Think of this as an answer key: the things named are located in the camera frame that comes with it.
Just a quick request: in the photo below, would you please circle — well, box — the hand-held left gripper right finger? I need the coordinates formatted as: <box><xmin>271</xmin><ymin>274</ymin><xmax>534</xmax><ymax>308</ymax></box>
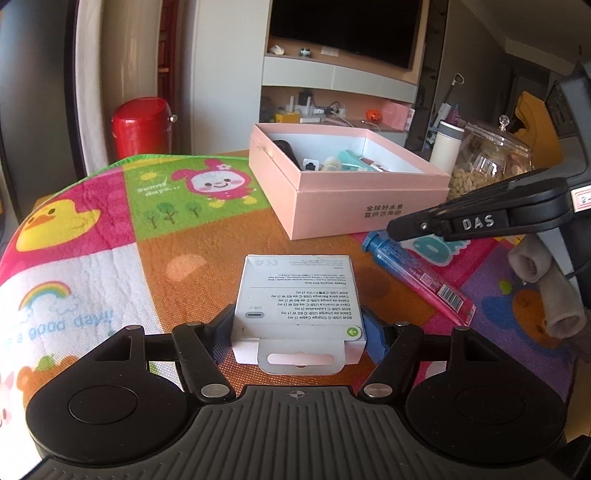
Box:
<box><xmin>360</xmin><ymin>305</ymin><xmax>509</xmax><ymax>400</ymax></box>

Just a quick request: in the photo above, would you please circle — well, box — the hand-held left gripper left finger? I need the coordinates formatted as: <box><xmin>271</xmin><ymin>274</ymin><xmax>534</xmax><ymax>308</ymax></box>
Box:
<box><xmin>83</xmin><ymin>305</ymin><xmax>236</xmax><ymax>402</ymax></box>

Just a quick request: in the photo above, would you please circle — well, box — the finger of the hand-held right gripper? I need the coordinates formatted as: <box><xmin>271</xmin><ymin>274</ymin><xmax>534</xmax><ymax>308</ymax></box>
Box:
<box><xmin>387</xmin><ymin>168</ymin><xmax>573</xmax><ymax>243</ymax></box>

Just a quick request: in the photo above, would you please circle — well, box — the blue and pink tube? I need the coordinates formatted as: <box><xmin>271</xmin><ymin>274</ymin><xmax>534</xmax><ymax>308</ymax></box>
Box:
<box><xmin>361</xmin><ymin>230</ymin><xmax>476</xmax><ymax>326</ymax></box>

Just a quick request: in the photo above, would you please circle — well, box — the white cable box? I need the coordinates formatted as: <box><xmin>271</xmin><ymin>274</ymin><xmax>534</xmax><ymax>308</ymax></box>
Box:
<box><xmin>232</xmin><ymin>254</ymin><xmax>368</xmax><ymax>374</ymax></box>

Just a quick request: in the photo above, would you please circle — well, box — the pink cardboard box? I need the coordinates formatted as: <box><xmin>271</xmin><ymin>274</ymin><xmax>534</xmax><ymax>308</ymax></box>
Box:
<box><xmin>249</xmin><ymin>123</ymin><xmax>452</xmax><ymax>241</ymax></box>

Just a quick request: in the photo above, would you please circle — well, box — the person's right hand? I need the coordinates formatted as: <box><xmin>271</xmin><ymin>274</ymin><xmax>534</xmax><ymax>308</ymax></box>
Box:
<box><xmin>508</xmin><ymin>240</ymin><xmax>587</xmax><ymax>339</ymax></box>

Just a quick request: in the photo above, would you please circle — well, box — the yellow plastic chair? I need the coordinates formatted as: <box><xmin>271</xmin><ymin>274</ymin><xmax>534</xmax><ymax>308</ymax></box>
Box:
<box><xmin>515</xmin><ymin>91</ymin><xmax>566</xmax><ymax>162</ymax></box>

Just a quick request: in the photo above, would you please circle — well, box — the glass jar with lid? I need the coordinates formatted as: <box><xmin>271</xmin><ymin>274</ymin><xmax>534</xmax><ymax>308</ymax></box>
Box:
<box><xmin>448</xmin><ymin>115</ymin><xmax>534</xmax><ymax>202</ymax></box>

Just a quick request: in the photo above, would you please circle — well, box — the white bottle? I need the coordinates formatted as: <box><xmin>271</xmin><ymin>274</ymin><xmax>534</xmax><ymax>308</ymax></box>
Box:
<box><xmin>431</xmin><ymin>119</ymin><xmax>465</xmax><ymax>173</ymax></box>

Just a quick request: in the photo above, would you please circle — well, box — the pink packet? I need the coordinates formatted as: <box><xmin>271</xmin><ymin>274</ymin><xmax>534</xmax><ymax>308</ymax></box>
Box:
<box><xmin>379</xmin><ymin>102</ymin><xmax>413</xmax><ymax>132</ymax></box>

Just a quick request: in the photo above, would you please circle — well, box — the colourful printed play mat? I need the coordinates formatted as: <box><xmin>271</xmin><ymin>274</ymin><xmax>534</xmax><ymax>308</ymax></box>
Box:
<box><xmin>0</xmin><ymin>154</ymin><xmax>583</xmax><ymax>462</ymax></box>

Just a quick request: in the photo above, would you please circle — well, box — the teal plastic item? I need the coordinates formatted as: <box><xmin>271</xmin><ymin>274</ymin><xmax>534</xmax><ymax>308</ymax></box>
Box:
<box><xmin>337</xmin><ymin>150</ymin><xmax>370</xmax><ymax>171</ymax></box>

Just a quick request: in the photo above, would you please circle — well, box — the black item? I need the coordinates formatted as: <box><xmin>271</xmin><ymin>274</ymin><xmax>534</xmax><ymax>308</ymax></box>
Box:
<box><xmin>272</xmin><ymin>140</ymin><xmax>303</xmax><ymax>171</ymax></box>

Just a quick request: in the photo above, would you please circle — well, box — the red trash can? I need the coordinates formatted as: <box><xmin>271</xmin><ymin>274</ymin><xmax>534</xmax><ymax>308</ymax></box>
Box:
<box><xmin>112</xmin><ymin>97</ymin><xmax>178</xmax><ymax>160</ymax></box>

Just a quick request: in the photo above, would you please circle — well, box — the black television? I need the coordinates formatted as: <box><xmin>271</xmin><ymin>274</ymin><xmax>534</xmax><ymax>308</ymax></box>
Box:
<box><xmin>269</xmin><ymin>0</ymin><xmax>423</xmax><ymax>70</ymax></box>

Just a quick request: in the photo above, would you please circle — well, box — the white television cabinet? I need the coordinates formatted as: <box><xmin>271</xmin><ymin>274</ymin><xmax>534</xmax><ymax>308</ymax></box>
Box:
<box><xmin>189</xmin><ymin>0</ymin><xmax>448</xmax><ymax>153</ymax></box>

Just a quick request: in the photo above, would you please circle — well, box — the white leaning board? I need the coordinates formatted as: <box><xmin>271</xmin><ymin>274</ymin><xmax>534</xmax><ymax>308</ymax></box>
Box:
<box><xmin>74</xmin><ymin>0</ymin><xmax>181</xmax><ymax>171</ymax></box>

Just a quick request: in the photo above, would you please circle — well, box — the white long-handled cleaner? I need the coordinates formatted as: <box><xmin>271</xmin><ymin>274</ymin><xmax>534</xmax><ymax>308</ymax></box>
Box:
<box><xmin>431</xmin><ymin>74</ymin><xmax>465</xmax><ymax>126</ymax></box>

